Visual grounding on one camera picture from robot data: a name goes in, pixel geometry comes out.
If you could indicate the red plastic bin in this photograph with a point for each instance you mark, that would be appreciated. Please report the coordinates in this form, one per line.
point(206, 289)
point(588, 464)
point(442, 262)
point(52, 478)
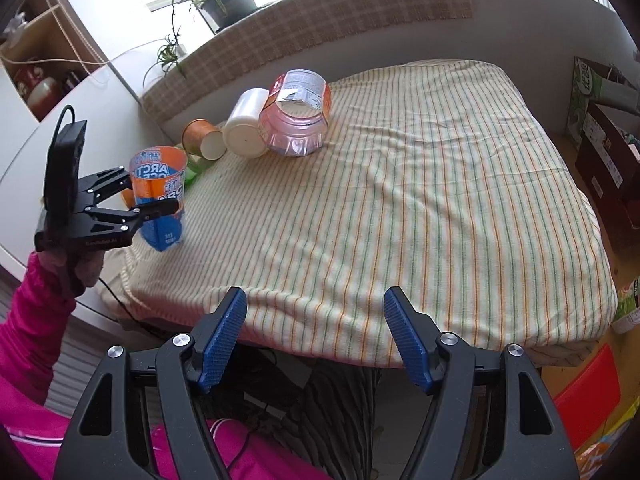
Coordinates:
point(590, 390)

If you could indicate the green packet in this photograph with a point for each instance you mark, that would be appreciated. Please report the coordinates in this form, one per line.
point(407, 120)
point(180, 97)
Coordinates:
point(629, 305)

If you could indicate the white translucent plastic cup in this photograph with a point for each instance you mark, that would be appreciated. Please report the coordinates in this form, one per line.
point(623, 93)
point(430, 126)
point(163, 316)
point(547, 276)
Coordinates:
point(245, 130)

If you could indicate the checked beige cloth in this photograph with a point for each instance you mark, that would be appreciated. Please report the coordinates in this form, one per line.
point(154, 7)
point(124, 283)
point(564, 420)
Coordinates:
point(350, 25)

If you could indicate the orange paper cup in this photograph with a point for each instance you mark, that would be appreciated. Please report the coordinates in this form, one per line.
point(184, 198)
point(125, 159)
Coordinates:
point(197, 132)

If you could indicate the white table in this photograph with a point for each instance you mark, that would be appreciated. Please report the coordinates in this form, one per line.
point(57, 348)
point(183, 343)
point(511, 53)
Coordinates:
point(30, 170)

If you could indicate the green cardboard box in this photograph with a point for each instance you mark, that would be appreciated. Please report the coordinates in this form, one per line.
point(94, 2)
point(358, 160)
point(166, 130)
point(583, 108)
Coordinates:
point(582, 95)

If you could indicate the person's left hand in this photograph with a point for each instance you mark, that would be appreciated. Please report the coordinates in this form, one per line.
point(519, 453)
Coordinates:
point(90, 270)

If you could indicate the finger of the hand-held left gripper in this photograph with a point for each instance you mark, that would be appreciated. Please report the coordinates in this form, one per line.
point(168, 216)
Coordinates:
point(145, 212)
point(107, 182)

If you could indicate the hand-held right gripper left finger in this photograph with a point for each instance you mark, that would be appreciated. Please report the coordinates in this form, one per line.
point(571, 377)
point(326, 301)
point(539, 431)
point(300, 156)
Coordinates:
point(222, 345)

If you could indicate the person's pink pants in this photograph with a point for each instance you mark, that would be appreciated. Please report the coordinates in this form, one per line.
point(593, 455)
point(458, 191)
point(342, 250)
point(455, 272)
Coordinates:
point(30, 430)

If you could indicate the dark brown cardboard box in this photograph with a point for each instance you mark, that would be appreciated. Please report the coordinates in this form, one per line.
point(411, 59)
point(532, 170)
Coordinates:
point(607, 160)

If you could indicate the white open shelf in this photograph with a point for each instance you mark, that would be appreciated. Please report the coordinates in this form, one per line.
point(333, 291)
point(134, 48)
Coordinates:
point(60, 35)

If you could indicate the small green plant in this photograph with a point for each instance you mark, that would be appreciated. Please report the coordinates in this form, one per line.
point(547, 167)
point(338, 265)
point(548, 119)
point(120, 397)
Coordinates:
point(167, 52)

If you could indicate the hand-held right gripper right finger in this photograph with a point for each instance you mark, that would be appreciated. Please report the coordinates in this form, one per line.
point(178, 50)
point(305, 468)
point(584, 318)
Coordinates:
point(407, 345)

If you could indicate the striped cream blanket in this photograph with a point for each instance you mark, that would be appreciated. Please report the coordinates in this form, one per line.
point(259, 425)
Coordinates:
point(400, 210)

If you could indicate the black grey striped cloth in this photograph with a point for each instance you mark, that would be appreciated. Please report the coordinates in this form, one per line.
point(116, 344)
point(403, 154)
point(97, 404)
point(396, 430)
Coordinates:
point(340, 410)

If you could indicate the person's left forearm pink sleeve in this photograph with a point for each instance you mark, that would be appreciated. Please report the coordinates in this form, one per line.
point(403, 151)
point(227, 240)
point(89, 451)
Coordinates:
point(35, 320)

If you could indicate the pink plastic jar with label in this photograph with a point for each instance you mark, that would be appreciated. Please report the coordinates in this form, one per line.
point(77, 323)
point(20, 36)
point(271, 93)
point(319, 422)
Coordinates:
point(295, 135)

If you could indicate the red and white pot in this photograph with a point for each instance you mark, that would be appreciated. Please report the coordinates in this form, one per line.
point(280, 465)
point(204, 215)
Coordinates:
point(40, 90)

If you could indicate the green cup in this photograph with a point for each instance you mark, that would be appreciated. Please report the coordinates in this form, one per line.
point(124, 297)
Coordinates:
point(193, 172)

